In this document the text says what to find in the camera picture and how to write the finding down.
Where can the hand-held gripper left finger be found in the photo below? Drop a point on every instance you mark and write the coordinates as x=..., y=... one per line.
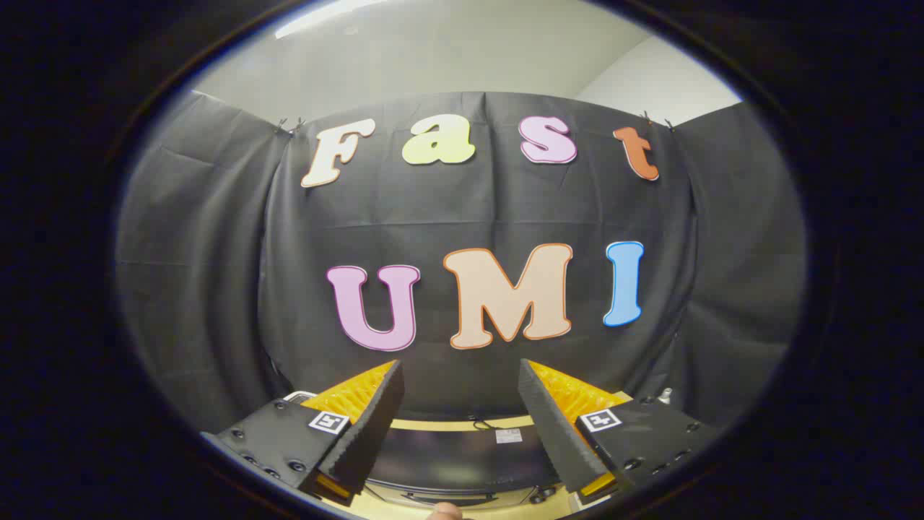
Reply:
x=372, y=426

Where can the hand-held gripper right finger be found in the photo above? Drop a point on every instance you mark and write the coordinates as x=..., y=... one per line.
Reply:
x=552, y=426

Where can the black toaster oven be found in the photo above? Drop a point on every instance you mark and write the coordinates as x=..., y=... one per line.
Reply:
x=462, y=458

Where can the black backdrop cloth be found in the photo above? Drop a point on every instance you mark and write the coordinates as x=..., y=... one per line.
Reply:
x=469, y=209

